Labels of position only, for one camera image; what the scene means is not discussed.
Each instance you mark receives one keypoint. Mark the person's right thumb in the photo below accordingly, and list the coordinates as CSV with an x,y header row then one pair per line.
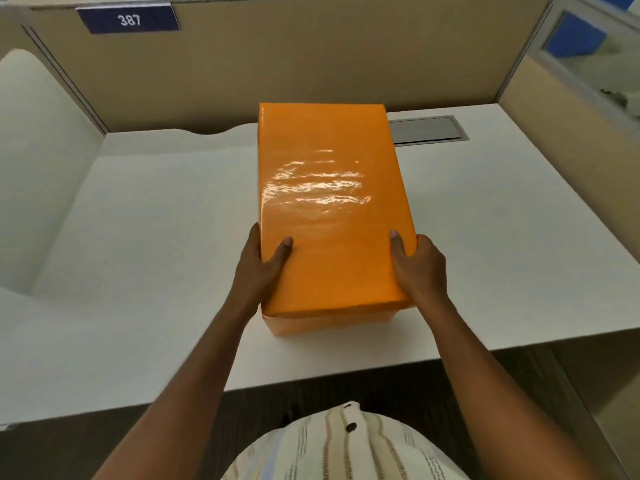
x,y
399,252

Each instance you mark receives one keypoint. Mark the person's right hand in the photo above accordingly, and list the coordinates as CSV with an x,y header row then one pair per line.
x,y
422,274

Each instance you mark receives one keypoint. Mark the person's left thumb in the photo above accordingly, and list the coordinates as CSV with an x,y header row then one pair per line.
x,y
281,254

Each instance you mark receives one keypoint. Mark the striped cream shirt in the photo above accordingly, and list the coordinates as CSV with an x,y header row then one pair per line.
x,y
345,447

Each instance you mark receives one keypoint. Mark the person's left forearm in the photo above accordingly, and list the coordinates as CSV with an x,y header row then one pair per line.
x,y
175,399

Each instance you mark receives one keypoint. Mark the beige cubicle partition panel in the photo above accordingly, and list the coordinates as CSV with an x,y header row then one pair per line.
x,y
280,59
50,64
575,149

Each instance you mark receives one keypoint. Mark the orange box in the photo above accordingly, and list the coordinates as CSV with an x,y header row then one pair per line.
x,y
325,204

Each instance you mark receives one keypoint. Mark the glass partition window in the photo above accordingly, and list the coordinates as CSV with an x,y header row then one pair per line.
x,y
590,49

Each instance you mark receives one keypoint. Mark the person's left hand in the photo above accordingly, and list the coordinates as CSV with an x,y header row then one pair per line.
x,y
255,277

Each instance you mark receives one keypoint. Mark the blue number sign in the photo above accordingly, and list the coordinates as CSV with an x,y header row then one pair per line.
x,y
128,18

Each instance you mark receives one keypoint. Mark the person's right forearm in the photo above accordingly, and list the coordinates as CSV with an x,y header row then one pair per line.
x,y
500,394

